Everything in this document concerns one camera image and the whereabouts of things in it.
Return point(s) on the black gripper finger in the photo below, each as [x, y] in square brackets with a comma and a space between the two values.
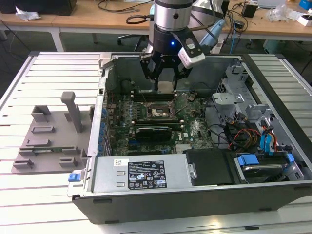
[151, 68]
[182, 70]

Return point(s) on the silver CPU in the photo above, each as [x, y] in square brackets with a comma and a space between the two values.
[165, 87]

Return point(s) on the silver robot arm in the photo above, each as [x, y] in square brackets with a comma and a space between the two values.
[170, 12]

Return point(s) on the CPU socket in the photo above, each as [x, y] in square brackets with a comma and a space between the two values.
[159, 111]

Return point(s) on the office chair base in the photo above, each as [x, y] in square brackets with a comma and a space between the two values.
[141, 43]

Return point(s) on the round coin battery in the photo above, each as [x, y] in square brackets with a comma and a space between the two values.
[191, 97]

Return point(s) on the silver metal drive cage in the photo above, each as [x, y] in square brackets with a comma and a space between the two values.
[228, 98]

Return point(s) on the green motherboard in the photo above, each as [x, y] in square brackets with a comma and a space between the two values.
[195, 126]

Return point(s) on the black graphics card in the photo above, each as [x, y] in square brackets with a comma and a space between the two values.
[152, 133]

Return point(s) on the silver chipset heatsink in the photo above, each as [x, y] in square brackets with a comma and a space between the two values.
[184, 148]

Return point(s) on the wooden desk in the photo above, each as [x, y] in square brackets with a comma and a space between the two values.
[80, 17]

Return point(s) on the black power adapter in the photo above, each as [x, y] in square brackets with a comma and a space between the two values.
[248, 11]

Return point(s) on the grey parts rack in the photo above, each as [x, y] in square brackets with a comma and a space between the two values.
[58, 126]

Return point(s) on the hard disk in blue carrier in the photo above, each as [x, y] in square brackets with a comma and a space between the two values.
[247, 160]

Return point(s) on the grey flat device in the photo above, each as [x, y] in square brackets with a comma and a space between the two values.
[270, 3]

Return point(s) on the silver power supply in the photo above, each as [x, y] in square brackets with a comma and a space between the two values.
[109, 173]

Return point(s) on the clear plastic bags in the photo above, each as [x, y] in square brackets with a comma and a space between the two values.
[280, 13]

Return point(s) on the large black box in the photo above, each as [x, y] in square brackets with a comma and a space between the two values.
[36, 6]

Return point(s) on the white open box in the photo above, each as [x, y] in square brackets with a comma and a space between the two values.
[303, 20]

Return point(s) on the blue case latch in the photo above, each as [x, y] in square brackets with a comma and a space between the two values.
[74, 177]

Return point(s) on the white crumpled paper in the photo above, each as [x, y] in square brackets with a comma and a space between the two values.
[26, 15]

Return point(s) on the green RAM stick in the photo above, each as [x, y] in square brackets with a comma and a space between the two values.
[44, 152]

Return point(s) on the black open PC case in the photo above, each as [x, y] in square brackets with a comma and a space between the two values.
[170, 207]

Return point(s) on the blue box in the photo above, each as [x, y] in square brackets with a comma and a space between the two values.
[306, 3]

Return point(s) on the white camera box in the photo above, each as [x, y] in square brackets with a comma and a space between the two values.
[192, 59]

